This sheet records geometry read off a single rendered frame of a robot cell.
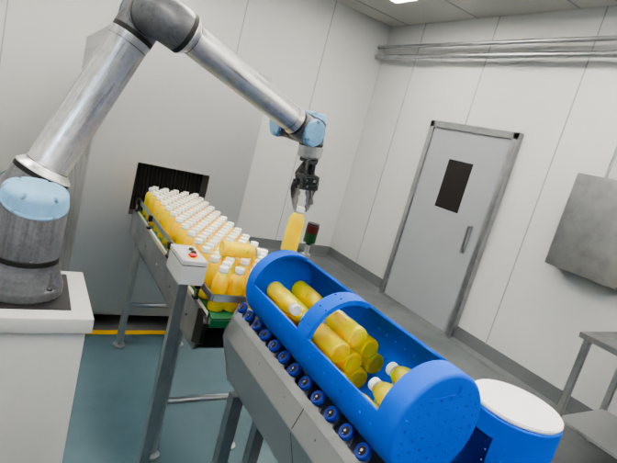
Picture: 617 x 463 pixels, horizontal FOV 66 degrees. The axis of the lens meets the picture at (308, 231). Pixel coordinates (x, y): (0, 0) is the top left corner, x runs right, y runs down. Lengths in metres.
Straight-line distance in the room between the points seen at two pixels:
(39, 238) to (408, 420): 0.95
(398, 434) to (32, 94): 5.14
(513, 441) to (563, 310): 3.22
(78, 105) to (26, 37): 4.30
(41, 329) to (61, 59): 4.61
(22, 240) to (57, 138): 0.30
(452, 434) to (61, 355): 0.97
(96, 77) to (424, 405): 1.16
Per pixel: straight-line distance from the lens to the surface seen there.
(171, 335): 2.06
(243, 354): 1.78
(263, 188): 6.42
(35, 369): 1.37
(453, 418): 1.25
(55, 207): 1.29
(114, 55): 1.44
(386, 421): 1.15
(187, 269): 1.86
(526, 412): 1.67
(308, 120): 1.56
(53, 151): 1.44
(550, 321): 4.80
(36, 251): 1.31
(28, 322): 1.29
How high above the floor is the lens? 1.66
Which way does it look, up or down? 11 degrees down
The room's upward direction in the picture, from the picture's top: 15 degrees clockwise
